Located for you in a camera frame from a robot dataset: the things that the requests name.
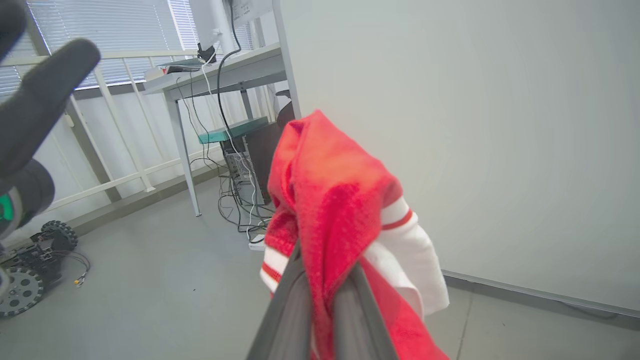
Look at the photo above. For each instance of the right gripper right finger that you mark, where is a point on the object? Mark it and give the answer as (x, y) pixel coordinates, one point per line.
(357, 320)

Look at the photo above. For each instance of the black omni wheel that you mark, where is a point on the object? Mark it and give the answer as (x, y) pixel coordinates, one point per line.
(20, 292)
(61, 234)

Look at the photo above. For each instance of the black office chair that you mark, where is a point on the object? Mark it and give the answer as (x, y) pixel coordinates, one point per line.
(285, 112)

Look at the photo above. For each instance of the grey desk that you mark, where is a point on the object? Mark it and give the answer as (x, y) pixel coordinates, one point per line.
(220, 75)

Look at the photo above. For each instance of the white railing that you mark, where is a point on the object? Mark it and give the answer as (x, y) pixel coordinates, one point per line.
(120, 150)

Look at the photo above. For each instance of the flat device on desk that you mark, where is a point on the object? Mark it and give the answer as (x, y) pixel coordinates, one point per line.
(182, 65)

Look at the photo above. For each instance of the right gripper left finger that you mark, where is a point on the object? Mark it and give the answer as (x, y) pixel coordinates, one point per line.
(285, 320)

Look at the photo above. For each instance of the computer tower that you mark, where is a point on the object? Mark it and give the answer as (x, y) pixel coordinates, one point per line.
(255, 165)

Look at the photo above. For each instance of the white power strip with plugs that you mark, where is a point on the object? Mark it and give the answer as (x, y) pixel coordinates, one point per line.
(257, 244)

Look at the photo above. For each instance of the green flat box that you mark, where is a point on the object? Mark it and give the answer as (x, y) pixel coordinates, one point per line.
(232, 130)

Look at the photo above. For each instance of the red garment with white stripes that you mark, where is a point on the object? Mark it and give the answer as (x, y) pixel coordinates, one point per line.
(330, 200)

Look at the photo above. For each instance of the window blinds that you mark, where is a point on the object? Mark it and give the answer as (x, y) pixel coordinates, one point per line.
(100, 35)

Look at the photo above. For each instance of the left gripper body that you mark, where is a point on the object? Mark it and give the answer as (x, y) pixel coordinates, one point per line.
(22, 197)

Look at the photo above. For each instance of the white monitor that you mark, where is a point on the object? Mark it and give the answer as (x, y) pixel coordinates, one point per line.
(210, 22)

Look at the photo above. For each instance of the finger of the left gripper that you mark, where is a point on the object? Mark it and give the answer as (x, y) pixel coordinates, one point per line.
(7, 22)
(40, 105)

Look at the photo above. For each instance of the white partition panel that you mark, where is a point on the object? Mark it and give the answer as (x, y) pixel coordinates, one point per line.
(475, 125)

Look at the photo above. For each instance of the black wheeled robot chassis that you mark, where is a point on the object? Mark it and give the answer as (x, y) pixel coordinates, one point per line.
(35, 260)

